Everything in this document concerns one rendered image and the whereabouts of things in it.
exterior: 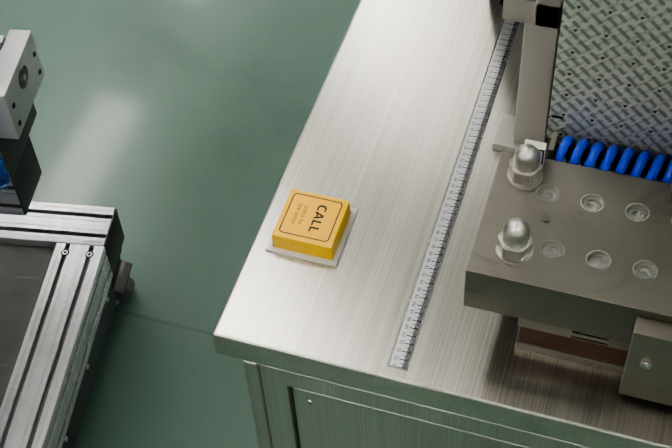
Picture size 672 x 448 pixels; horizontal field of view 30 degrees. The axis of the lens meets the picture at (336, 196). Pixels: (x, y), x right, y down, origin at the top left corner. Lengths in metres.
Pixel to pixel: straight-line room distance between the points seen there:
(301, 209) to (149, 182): 1.30
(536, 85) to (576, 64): 0.15
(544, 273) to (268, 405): 0.38
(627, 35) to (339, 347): 0.43
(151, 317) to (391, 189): 1.10
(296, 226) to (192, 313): 1.09
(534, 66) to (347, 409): 0.42
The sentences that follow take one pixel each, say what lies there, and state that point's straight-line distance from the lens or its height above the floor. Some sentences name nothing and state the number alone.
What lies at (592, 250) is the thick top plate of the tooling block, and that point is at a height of 1.03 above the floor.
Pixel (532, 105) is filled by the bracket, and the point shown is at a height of 0.98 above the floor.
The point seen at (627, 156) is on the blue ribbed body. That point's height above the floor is 1.04.
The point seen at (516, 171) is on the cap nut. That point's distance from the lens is 1.26.
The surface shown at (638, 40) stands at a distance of 1.22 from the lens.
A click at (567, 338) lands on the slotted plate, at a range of 1.28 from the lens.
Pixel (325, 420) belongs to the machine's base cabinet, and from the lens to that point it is 1.42.
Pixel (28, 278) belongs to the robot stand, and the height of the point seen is 0.21.
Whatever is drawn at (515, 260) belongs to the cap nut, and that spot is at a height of 1.04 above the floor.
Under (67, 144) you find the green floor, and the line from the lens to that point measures 2.79.
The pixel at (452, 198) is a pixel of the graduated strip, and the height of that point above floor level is 0.90.
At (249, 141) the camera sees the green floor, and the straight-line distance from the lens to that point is 2.72.
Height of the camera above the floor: 2.01
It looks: 51 degrees down
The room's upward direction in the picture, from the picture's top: 4 degrees counter-clockwise
